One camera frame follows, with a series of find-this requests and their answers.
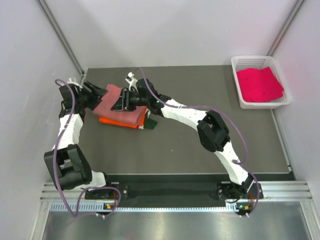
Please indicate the white t shirt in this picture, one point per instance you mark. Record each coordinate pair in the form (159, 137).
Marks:
(146, 114)

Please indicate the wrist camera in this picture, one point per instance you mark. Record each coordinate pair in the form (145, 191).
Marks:
(73, 81)
(131, 80)

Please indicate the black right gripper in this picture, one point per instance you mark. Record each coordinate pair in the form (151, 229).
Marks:
(123, 103)

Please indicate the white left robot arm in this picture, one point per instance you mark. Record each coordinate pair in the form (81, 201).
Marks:
(66, 163)

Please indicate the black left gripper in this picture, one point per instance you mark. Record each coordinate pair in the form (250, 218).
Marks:
(96, 90)

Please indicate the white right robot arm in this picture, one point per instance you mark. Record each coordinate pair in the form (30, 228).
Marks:
(213, 132)

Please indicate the green t shirt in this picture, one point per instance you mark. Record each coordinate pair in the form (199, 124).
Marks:
(149, 124)

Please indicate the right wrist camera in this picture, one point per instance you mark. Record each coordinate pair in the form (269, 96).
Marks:
(131, 80)

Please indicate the orange t shirt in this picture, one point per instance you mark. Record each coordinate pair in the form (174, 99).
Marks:
(108, 121)

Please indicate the white plastic laundry basket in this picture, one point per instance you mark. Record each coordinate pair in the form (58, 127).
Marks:
(259, 62)

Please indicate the grey slotted cable duct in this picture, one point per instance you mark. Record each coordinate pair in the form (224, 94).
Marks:
(103, 207)

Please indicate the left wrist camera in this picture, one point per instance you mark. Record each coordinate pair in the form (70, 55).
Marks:
(73, 81)

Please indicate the magenta t shirt in basket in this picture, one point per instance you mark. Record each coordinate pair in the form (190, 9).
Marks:
(259, 85)

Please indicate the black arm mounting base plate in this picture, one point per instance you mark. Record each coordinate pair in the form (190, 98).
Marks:
(184, 194)

